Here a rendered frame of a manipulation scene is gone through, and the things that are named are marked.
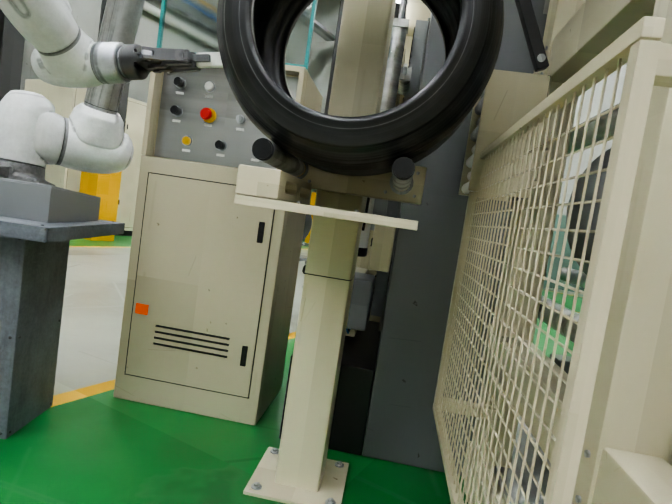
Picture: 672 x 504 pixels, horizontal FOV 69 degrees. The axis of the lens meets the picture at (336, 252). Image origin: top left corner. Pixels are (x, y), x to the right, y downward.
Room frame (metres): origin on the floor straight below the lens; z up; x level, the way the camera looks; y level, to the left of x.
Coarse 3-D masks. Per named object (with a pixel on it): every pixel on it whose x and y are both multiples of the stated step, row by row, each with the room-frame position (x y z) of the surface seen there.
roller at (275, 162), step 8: (256, 144) 0.98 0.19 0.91; (264, 144) 0.98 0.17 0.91; (272, 144) 0.98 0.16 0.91; (256, 152) 0.98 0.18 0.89; (264, 152) 0.98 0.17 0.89; (272, 152) 0.98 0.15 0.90; (280, 152) 1.03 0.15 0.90; (288, 152) 1.14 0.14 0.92; (264, 160) 0.98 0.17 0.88; (272, 160) 1.01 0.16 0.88; (280, 160) 1.05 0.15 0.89; (288, 160) 1.11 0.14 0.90; (296, 160) 1.20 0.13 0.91; (280, 168) 1.12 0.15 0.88; (288, 168) 1.16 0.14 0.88; (296, 168) 1.22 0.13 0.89; (304, 168) 1.30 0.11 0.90; (296, 176) 1.32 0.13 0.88
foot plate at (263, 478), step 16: (272, 448) 1.53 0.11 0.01; (272, 464) 1.44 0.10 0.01; (336, 464) 1.48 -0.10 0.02; (256, 480) 1.34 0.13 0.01; (272, 480) 1.35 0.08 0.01; (336, 480) 1.40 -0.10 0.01; (256, 496) 1.27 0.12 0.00; (272, 496) 1.27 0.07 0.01; (288, 496) 1.28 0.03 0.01; (304, 496) 1.29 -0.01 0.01; (320, 496) 1.30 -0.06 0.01; (336, 496) 1.32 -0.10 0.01
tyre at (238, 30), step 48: (240, 0) 0.98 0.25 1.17; (288, 0) 1.25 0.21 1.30; (432, 0) 1.21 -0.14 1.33; (480, 0) 0.93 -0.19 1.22; (240, 48) 0.98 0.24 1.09; (480, 48) 0.93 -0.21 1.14; (240, 96) 1.01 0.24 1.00; (288, 96) 0.96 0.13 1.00; (432, 96) 0.93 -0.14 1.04; (288, 144) 1.00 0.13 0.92; (336, 144) 0.96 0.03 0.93; (384, 144) 0.96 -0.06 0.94; (432, 144) 1.00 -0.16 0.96
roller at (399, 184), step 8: (400, 160) 0.95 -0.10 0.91; (408, 160) 0.94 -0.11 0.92; (392, 168) 0.95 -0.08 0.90; (400, 168) 0.95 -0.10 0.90; (408, 168) 0.94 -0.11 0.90; (392, 176) 1.05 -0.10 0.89; (400, 176) 0.95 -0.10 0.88; (408, 176) 0.94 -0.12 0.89; (400, 184) 1.06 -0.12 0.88; (408, 184) 1.12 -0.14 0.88
